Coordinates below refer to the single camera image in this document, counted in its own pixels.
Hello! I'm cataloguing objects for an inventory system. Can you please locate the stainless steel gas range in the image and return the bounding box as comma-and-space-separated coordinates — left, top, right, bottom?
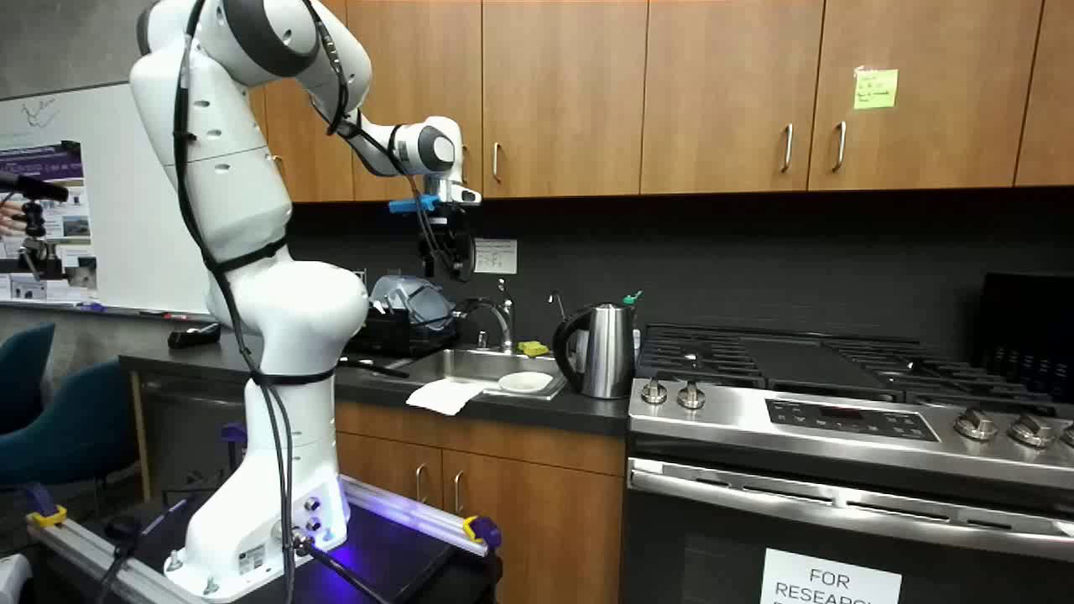
622, 323, 1074, 604

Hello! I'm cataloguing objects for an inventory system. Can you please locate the chrome kitchen faucet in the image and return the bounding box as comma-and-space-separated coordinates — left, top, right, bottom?
469, 293, 517, 359

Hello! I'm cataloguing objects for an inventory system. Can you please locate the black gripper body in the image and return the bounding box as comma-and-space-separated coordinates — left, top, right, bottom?
422, 208, 473, 259

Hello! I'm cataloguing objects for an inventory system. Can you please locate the yellow sticky note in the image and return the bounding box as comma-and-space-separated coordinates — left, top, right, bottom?
854, 65, 903, 115

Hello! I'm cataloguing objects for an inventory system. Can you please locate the white paper label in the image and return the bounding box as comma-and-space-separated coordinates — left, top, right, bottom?
467, 235, 520, 277

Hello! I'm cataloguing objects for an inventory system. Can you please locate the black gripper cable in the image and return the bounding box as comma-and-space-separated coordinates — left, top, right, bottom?
300, 0, 463, 280

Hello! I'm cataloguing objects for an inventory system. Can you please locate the stainless steel sink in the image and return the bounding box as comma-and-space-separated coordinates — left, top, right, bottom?
401, 344, 569, 406

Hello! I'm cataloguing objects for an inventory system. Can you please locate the printed poster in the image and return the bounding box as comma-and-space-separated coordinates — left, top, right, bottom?
0, 138, 102, 306

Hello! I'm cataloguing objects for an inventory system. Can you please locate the teal chair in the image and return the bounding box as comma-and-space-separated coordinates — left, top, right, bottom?
0, 320, 62, 436
0, 359, 144, 492

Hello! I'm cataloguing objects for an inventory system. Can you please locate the aluminium frame robot cart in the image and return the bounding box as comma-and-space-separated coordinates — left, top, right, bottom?
21, 473, 503, 604

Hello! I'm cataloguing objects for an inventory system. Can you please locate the white whiteboard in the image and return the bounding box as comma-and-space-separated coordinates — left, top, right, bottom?
0, 81, 216, 323

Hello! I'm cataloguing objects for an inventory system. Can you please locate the wooden cabinet door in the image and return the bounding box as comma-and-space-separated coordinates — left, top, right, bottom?
335, 429, 448, 531
638, 0, 830, 198
344, 0, 488, 206
807, 0, 1047, 195
481, 0, 652, 201
439, 446, 627, 604
248, 82, 359, 206
1013, 0, 1074, 190

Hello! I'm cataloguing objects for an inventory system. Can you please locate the white bowl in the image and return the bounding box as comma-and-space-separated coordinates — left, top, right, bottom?
493, 369, 557, 400

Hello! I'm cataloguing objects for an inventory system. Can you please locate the small chrome faucet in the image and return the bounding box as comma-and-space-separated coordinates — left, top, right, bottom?
544, 293, 575, 339

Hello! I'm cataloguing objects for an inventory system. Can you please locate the black dish rack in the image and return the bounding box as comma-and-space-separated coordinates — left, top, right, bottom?
351, 311, 467, 362

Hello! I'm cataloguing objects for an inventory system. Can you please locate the stainless dishwasher front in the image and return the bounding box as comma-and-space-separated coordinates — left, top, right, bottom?
130, 372, 256, 506

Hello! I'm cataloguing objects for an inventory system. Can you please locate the white paper towel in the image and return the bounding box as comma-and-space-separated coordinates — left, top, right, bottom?
404, 376, 498, 418

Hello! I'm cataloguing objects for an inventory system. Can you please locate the white printed paper sign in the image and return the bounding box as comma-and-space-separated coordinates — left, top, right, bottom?
757, 547, 906, 604

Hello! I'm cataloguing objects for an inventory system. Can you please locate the stainless steel electric kettle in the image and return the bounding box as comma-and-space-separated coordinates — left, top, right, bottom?
549, 297, 638, 403

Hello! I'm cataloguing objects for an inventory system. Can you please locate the black countertop appliance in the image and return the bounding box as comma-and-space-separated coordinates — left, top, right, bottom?
972, 267, 1074, 403

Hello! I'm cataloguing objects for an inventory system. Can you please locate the green capped bottle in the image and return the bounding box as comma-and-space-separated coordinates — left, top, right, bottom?
618, 289, 647, 365

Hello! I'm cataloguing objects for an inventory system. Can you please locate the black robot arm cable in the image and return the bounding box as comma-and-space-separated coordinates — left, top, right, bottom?
169, 0, 302, 604

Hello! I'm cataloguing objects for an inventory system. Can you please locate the small black countertop object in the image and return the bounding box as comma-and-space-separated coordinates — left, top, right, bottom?
166, 320, 224, 352

